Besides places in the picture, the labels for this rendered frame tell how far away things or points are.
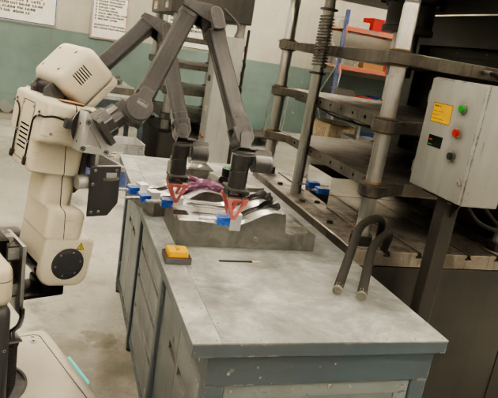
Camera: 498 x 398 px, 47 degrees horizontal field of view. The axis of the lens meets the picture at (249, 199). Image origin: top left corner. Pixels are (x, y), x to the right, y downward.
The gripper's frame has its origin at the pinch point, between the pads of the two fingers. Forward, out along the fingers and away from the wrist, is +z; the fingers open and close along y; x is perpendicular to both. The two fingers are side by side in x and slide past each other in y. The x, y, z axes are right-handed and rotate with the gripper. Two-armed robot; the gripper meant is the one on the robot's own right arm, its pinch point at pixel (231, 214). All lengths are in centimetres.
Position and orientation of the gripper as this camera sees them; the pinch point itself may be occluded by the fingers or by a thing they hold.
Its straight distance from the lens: 179.6
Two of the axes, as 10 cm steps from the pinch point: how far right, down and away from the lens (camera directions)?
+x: -9.4, -0.9, -3.2
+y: -2.9, -2.8, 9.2
